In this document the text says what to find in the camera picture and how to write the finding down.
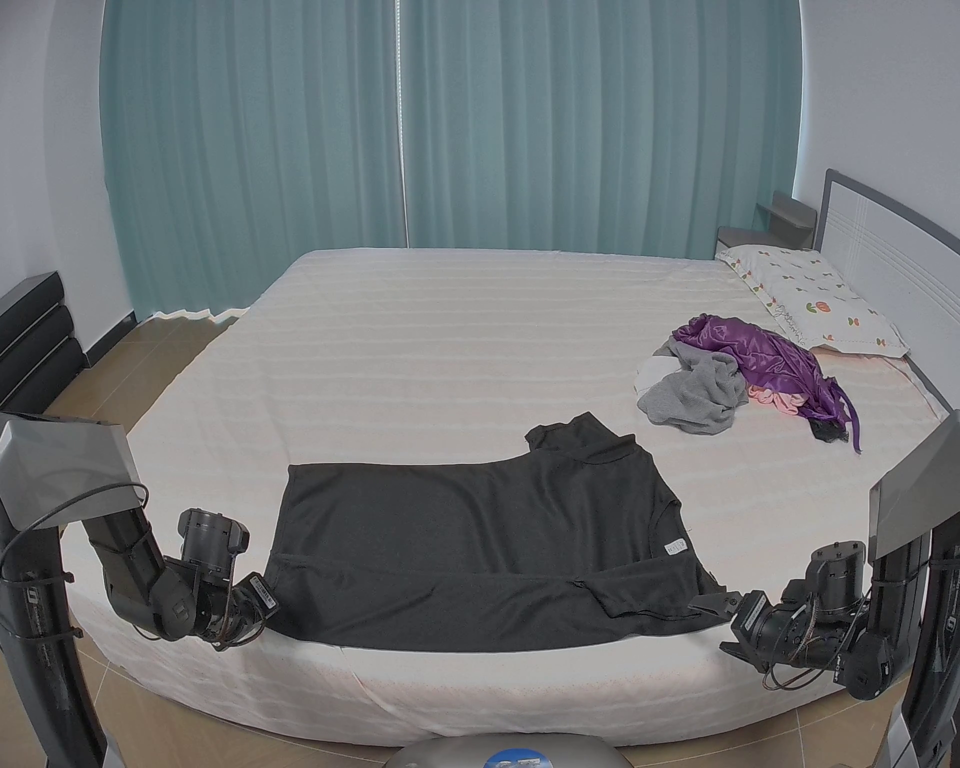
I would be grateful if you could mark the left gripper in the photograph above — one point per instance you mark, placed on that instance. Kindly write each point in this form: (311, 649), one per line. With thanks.
(244, 607)

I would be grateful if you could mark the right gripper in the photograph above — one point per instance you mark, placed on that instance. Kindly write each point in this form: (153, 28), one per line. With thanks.
(765, 630)

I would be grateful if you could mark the black T-shirt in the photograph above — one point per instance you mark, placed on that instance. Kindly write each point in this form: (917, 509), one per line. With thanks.
(480, 555)

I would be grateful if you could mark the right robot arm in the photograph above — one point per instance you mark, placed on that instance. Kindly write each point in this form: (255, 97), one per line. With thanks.
(915, 487)

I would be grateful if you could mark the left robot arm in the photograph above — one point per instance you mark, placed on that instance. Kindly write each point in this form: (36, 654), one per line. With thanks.
(67, 465)

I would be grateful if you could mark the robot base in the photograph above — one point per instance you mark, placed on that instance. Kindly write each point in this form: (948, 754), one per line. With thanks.
(502, 754)

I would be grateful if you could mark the bed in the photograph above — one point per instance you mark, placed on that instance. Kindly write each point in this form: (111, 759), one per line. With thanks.
(450, 337)

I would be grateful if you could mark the grey knit garment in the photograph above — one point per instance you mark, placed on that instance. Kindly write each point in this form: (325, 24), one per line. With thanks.
(694, 401)

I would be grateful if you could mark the pink garment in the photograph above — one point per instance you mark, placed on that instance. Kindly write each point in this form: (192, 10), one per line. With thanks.
(772, 400)

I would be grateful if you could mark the white garment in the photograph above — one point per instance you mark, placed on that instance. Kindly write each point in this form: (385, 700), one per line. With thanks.
(651, 376)

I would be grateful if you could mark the purple satin garment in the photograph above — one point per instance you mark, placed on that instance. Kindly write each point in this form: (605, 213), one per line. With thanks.
(761, 356)

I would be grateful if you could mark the white printed pillow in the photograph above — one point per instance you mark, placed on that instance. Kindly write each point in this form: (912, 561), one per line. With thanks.
(814, 296)

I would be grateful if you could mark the black chest of drawers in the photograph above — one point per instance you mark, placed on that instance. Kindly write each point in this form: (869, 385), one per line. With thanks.
(34, 337)

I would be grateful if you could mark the grey bedside table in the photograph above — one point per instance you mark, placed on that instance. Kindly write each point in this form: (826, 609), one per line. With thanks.
(765, 234)

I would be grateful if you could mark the blue-green curtain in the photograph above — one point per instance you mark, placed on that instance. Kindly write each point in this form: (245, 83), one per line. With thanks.
(255, 150)
(600, 127)

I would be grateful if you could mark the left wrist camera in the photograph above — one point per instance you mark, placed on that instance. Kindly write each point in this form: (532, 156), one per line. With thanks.
(214, 540)

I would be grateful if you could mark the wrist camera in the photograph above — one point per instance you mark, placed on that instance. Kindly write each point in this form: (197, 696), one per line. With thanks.
(838, 574)
(214, 540)

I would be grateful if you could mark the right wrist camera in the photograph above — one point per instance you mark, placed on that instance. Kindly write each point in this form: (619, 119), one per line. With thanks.
(838, 574)

